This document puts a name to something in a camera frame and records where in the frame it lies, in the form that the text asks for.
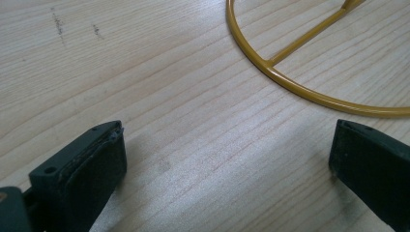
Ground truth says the gold metal wire stand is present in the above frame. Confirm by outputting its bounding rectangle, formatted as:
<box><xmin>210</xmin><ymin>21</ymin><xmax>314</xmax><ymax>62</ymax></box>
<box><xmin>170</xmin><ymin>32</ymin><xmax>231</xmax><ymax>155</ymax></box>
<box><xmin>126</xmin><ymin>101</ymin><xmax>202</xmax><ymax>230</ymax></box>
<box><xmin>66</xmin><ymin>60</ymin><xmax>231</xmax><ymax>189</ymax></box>
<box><xmin>225</xmin><ymin>0</ymin><xmax>410</xmax><ymax>119</ymax></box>

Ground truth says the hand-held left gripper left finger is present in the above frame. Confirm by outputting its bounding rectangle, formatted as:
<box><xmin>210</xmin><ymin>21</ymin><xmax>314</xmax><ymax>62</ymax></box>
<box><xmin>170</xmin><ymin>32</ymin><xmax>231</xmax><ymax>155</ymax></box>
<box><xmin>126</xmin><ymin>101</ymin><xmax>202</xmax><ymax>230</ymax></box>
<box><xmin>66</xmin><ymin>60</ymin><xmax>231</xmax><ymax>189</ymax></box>
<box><xmin>28</xmin><ymin>120</ymin><xmax>128</xmax><ymax>232</ymax></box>

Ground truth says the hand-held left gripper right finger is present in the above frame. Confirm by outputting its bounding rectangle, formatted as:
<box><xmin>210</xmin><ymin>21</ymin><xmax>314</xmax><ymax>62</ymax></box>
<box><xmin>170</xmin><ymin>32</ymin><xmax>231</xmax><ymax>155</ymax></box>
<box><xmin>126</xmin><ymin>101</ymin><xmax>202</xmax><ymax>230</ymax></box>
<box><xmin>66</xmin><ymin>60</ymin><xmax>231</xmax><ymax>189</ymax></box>
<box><xmin>328</xmin><ymin>118</ymin><xmax>410</xmax><ymax>232</ymax></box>

